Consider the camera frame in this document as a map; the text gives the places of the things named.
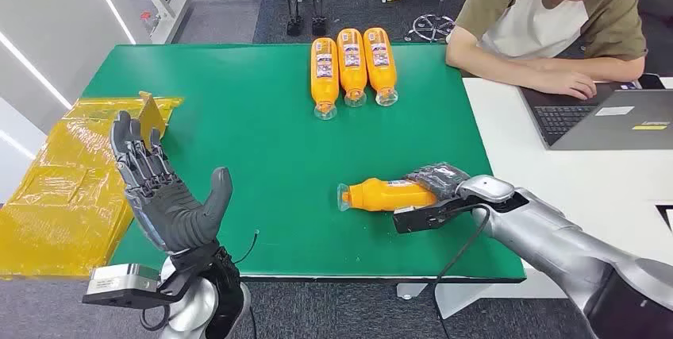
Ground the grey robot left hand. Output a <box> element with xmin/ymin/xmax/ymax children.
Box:
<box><xmin>109</xmin><ymin>110</ymin><xmax>234</xmax><ymax>256</ymax></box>

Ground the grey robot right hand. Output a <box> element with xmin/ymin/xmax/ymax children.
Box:
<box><xmin>402</xmin><ymin>161</ymin><xmax>471</xmax><ymax>202</ymax></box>

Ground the orange juice bottle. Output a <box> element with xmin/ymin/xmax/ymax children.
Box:
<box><xmin>310</xmin><ymin>37</ymin><xmax>340</xmax><ymax>121</ymax></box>
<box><xmin>363</xmin><ymin>26</ymin><xmax>399</xmax><ymax>108</ymax></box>
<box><xmin>336</xmin><ymin>177</ymin><xmax>438</xmax><ymax>214</ymax></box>
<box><xmin>336</xmin><ymin>27</ymin><xmax>368</xmax><ymax>109</ymax></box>

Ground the green table mat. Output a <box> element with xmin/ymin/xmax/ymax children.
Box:
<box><xmin>81</xmin><ymin>43</ymin><xmax>528</xmax><ymax>284</ymax></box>

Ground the yellow taped cardboard box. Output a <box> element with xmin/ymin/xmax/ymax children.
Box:
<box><xmin>0</xmin><ymin>91</ymin><xmax>184</xmax><ymax>281</ymax></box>

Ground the grey laptop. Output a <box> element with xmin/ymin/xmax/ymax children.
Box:
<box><xmin>519</xmin><ymin>81</ymin><xmax>673</xmax><ymax>152</ymax></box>

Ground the person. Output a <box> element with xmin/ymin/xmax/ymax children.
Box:
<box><xmin>445</xmin><ymin>0</ymin><xmax>648</xmax><ymax>102</ymax></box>

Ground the black phone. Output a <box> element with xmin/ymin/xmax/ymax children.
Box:
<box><xmin>636</xmin><ymin>72</ymin><xmax>667</xmax><ymax>91</ymax></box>

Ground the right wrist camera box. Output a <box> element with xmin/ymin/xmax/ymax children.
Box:
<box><xmin>392</xmin><ymin>193</ymin><xmax>530</xmax><ymax>235</ymax></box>

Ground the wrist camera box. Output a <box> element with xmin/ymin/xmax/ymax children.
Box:
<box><xmin>392</xmin><ymin>193</ymin><xmax>530</xmax><ymax>235</ymax></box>
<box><xmin>82</xmin><ymin>264</ymin><xmax>162</xmax><ymax>307</ymax></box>

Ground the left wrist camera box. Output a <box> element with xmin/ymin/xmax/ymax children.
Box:
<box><xmin>82</xmin><ymin>264</ymin><xmax>162</xmax><ymax>307</ymax></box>

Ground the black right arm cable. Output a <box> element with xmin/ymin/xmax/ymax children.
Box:
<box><xmin>431</xmin><ymin>205</ymin><xmax>491</xmax><ymax>339</ymax></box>

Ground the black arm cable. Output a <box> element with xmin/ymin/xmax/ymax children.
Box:
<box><xmin>138</xmin><ymin>229</ymin><xmax>260</xmax><ymax>339</ymax></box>
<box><xmin>431</xmin><ymin>205</ymin><xmax>491</xmax><ymax>339</ymax></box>

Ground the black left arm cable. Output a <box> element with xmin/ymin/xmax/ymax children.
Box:
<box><xmin>138</xmin><ymin>229</ymin><xmax>260</xmax><ymax>339</ymax></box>

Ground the white metal frame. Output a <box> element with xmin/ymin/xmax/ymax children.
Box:
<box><xmin>117</xmin><ymin>0</ymin><xmax>312</xmax><ymax>46</ymax></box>

